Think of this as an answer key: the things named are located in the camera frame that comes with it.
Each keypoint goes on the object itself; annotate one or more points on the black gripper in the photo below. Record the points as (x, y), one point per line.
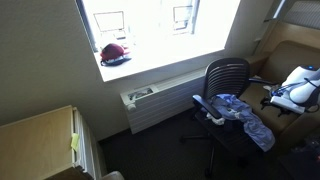
(266, 101)

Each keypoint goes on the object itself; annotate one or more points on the blue cloth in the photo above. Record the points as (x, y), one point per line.
(231, 108)

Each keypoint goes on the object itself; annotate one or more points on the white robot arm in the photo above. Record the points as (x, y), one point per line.
(299, 93)

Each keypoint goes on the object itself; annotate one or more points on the small white cloth on chair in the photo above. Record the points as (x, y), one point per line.
(216, 121)

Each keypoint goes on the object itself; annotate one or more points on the black slatted office chair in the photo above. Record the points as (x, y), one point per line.
(225, 76)

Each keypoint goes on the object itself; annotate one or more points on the red cap on windowsill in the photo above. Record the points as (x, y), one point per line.
(114, 55)

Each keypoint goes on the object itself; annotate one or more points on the yellow sticky note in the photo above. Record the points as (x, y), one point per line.
(75, 141)

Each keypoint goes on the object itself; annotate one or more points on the light wood drawer cabinet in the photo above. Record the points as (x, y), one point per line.
(38, 148)

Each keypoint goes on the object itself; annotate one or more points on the white wall heater unit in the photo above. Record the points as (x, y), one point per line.
(149, 105)

